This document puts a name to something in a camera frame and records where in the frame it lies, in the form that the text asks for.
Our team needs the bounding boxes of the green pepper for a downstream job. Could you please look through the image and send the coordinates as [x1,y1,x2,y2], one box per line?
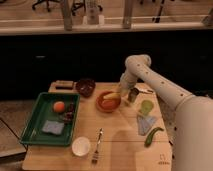
[144,127,164,147]

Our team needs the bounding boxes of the green plastic cup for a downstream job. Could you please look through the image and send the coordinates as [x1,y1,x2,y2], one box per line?
[140,100,154,116]

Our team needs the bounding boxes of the metal fork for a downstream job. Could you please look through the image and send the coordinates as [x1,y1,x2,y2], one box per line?
[91,128,103,164]

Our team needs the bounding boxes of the black cable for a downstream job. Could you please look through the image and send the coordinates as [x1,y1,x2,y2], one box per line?
[0,118,28,153]

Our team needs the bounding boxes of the orange fruit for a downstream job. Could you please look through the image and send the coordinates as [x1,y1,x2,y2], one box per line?
[53,101,65,113]

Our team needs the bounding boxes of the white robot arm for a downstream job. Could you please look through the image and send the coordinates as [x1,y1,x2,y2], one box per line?
[119,54,213,171]

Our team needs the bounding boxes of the blue sponge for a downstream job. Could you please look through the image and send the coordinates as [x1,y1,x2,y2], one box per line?
[42,120,64,135]

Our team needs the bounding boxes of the green plastic tray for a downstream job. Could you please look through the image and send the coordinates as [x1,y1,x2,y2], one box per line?
[20,92,80,147]

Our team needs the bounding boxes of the yellow banana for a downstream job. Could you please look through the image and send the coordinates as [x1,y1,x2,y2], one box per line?
[103,93,120,100]

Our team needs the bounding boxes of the dark red grapes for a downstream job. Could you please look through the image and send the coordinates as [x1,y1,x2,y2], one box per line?
[63,103,75,122]

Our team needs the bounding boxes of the metal cup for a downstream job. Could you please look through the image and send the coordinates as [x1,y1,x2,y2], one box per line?
[128,88,139,103]

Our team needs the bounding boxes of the red bowl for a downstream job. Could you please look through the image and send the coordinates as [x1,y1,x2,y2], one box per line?
[96,91,121,113]

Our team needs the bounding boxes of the dark maroon bowl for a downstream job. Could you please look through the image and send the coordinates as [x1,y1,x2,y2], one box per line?
[75,78,96,97]

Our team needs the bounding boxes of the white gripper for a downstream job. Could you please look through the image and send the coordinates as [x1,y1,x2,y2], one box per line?
[117,73,132,96]

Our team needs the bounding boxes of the blue cloth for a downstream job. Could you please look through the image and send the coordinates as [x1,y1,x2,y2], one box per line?
[137,115,157,136]

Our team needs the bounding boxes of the wooden block with black top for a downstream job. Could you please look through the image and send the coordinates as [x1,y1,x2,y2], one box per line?
[55,80,74,90]

